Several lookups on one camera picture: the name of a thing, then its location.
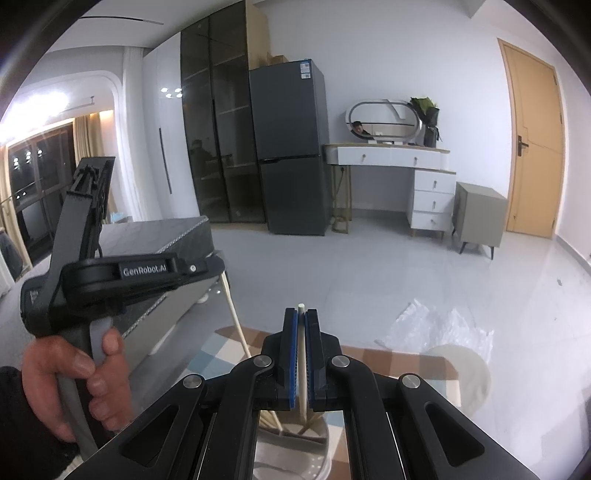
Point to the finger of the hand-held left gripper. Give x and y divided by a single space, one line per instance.
78 221

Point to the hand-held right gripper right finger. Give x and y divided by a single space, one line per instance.
311 369

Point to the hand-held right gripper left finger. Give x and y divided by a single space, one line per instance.
291 364

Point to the cream chopstick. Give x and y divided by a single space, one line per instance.
301 350

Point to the wooden chopstick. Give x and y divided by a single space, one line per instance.
235 318
314 421

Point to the grey cylindrical utensil holder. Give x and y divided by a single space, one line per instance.
295 457

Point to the person's left forearm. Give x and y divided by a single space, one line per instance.
18 424

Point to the person's left hand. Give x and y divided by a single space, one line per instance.
51 369

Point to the grey quilted mattress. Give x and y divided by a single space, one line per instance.
152 240

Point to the dark window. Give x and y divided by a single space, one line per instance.
27 184

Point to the plaid tablecloth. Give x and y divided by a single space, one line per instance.
221 355

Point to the beige curtain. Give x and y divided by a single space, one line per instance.
85 134

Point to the white sheer curtain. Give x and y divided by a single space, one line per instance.
134 138

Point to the white wardrobe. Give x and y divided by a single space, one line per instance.
173 152

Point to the clear plastic sheet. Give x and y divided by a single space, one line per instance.
443 327

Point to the cream round stool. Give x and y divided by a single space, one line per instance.
461 378

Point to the dark glass cabinet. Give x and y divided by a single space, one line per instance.
217 115

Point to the dark grey refrigerator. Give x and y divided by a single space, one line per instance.
286 138

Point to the white dressing table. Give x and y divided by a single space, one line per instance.
392 159

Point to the grey nightstand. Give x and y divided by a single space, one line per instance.
478 217

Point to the oval vanity mirror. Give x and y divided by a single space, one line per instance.
383 131

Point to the brown cardboard box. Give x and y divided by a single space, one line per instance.
279 60

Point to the wooden door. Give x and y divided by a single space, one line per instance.
531 138

